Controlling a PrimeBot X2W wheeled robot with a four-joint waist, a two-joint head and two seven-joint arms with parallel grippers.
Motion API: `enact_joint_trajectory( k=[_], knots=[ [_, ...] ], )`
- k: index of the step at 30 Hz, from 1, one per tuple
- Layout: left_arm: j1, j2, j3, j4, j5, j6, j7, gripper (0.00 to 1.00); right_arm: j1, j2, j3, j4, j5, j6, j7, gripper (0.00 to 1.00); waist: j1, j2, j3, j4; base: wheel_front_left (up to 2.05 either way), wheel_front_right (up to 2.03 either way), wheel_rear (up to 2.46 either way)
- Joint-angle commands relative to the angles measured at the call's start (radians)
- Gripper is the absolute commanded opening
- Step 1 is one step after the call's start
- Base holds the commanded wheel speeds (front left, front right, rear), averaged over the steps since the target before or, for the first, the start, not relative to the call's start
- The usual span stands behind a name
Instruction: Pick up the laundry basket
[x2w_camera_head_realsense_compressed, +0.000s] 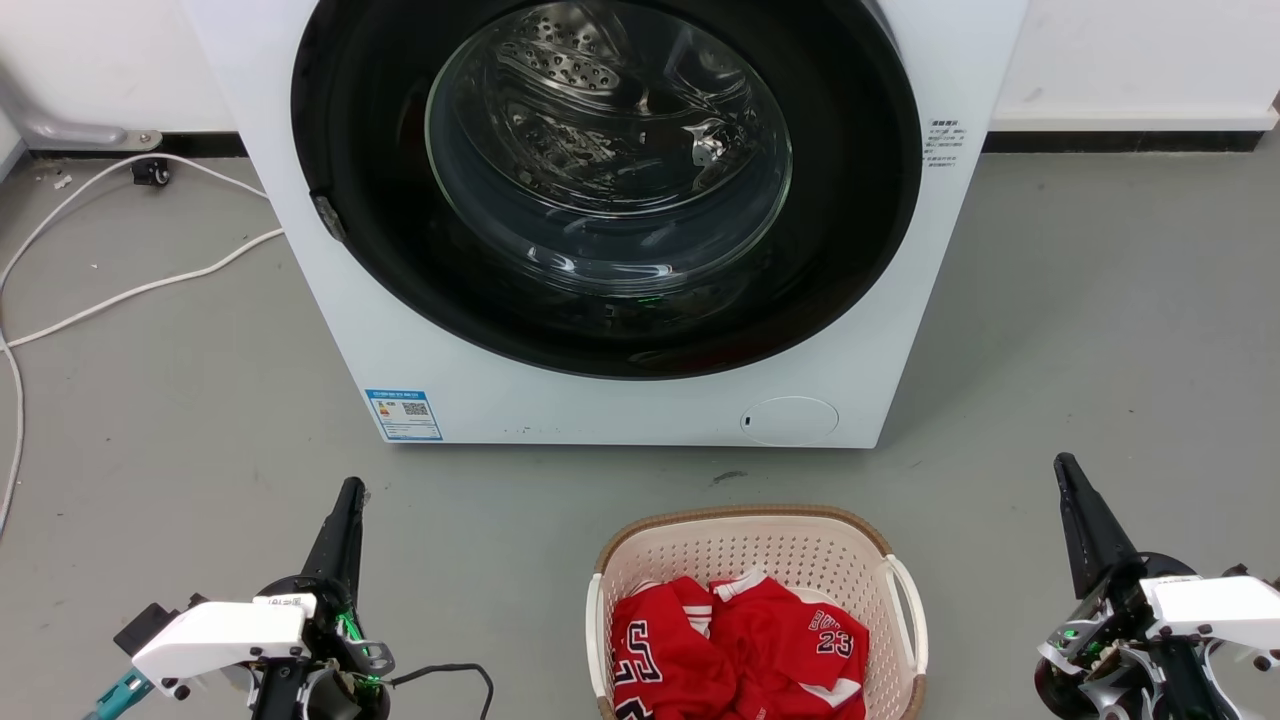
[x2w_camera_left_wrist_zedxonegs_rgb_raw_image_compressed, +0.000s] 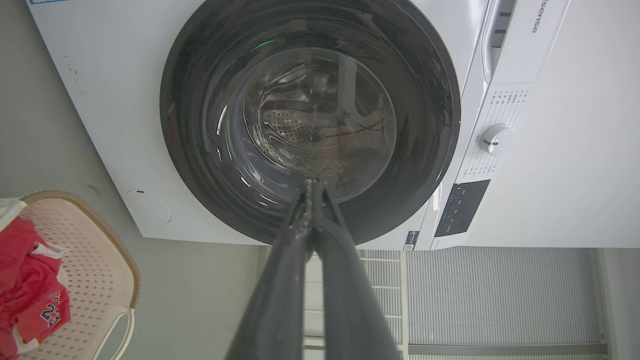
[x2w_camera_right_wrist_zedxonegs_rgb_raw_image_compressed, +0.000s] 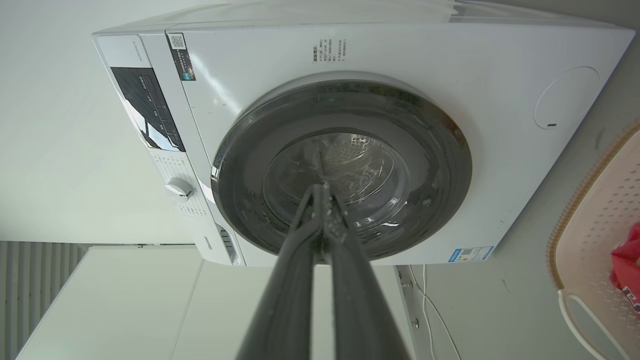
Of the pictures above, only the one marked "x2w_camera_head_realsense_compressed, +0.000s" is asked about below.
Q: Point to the small printed text sticker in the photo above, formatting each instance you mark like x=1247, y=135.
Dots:
x=944, y=144

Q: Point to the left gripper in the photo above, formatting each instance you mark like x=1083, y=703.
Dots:
x=335, y=650

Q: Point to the round white filter cover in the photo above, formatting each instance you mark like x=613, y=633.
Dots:
x=790, y=421

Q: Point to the white front-load washing machine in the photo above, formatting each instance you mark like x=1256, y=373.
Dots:
x=600, y=410

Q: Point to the cream plastic laundry basket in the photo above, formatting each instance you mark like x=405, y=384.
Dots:
x=760, y=545

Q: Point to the blue energy label sticker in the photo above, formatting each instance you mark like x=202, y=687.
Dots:
x=404, y=414

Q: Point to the teal connector piece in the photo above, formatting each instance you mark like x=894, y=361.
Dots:
x=120, y=695

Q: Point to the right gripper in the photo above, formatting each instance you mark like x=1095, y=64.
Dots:
x=1110, y=650

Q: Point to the small black floor fitting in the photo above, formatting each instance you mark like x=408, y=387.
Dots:
x=150, y=173

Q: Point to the round black washer door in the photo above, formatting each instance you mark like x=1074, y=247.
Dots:
x=850, y=230

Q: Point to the red jersey with white numerals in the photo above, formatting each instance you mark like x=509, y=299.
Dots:
x=660, y=650

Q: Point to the red jersey number 23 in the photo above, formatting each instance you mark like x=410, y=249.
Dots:
x=790, y=640

